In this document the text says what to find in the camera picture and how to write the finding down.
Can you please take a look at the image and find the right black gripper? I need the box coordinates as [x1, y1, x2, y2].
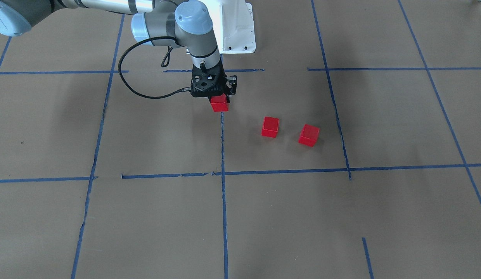
[190, 66, 238, 103]

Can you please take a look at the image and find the red block carried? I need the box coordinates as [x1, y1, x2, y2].
[209, 94, 230, 112]

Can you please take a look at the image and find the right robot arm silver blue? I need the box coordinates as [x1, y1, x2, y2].
[0, 0, 237, 104]

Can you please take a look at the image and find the red block middle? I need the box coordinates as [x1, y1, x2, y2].
[261, 116, 280, 138]

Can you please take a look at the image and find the red block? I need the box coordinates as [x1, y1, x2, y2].
[298, 124, 320, 148]
[261, 116, 280, 138]

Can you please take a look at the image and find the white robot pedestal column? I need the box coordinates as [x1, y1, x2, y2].
[203, 0, 256, 54]

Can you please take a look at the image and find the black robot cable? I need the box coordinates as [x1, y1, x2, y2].
[118, 36, 194, 100]

